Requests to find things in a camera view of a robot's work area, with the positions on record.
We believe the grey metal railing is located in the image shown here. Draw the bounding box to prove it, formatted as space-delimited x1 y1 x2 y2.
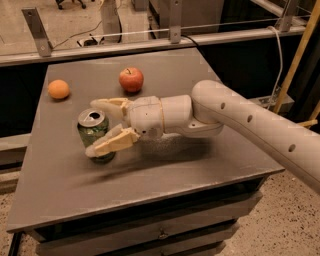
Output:
0 7 307 67

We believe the black cable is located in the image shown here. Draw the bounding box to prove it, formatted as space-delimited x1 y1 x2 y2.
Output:
181 34 201 49

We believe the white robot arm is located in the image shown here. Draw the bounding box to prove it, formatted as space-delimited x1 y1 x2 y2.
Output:
85 80 320 192

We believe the yellow wooden post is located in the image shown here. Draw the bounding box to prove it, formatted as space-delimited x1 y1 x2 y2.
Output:
273 0 320 114

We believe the white cable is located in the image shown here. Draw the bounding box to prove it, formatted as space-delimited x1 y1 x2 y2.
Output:
266 25 284 101

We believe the green soda can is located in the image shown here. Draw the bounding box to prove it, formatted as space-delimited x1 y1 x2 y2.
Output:
77 108 117 164

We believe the orange fruit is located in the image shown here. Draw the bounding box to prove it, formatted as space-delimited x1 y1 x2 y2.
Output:
48 80 70 100

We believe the red apple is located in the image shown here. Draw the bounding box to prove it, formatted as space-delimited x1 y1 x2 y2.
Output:
119 67 144 93

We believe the grey drawer cabinet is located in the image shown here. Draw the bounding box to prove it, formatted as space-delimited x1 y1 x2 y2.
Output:
6 178 268 256

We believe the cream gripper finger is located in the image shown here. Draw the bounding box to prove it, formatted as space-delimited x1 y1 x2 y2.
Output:
90 98 132 120
85 124 140 158

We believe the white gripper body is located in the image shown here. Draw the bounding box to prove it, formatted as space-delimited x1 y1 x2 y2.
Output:
126 96 164 138

